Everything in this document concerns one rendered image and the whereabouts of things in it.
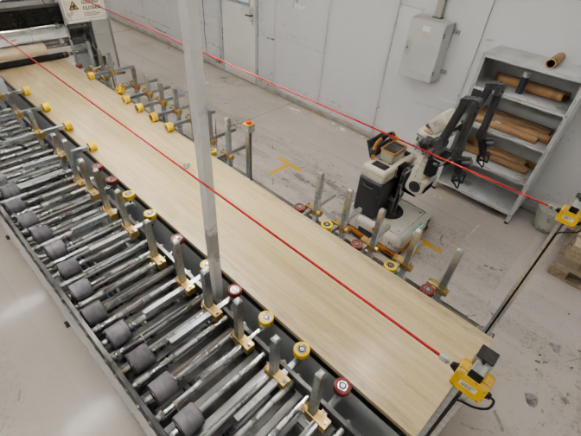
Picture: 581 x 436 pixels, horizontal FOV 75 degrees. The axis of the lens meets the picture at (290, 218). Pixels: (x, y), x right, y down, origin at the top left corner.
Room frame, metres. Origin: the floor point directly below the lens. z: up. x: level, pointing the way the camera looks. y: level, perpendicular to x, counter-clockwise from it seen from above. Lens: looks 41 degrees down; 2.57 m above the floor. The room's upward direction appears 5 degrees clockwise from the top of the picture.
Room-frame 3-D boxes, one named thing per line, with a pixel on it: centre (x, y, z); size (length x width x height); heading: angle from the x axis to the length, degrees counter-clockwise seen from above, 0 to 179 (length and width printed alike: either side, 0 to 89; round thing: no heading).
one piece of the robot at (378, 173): (2.98, -0.88, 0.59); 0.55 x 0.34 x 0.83; 139
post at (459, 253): (1.51, -0.94, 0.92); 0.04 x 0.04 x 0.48; 49
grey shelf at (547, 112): (3.65, -2.14, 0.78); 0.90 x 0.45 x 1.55; 49
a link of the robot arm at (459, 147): (2.45, -1.16, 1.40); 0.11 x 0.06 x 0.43; 140
